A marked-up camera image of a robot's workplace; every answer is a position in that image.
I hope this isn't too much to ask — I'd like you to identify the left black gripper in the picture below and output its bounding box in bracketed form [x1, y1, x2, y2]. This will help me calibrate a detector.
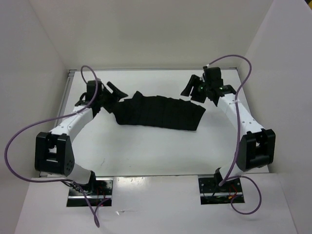
[97, 82, 128, 114]

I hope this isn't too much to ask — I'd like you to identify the black pleated skirt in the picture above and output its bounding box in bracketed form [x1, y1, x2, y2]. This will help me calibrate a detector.
[113, 91, 206, 131]

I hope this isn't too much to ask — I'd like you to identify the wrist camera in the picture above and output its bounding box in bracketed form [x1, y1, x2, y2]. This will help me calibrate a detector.
[85, 79, 102, 101]
[203, 65, 223, 87]

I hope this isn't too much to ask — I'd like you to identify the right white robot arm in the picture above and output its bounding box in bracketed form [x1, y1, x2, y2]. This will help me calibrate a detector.
[181, 75, 276, 192]

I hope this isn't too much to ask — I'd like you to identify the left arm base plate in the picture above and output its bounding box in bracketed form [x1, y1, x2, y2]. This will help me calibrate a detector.
[66, 177, 114, 208]

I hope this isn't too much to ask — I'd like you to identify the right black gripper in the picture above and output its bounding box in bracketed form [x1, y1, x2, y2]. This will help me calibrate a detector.
[181, 74, 211, 103]

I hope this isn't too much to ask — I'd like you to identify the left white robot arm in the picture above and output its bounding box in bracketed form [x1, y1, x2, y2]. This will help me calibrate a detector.
[35, 80, 128, 195]

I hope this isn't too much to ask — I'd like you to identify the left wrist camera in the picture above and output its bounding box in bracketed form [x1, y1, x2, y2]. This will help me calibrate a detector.
[85, 79, 102, 101]

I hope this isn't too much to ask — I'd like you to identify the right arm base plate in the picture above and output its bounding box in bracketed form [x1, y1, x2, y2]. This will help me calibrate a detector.
[198, 176, 245, 205]

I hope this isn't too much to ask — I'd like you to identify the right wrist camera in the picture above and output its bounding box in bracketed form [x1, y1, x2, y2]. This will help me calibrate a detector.
[203, 65, 223, 87]

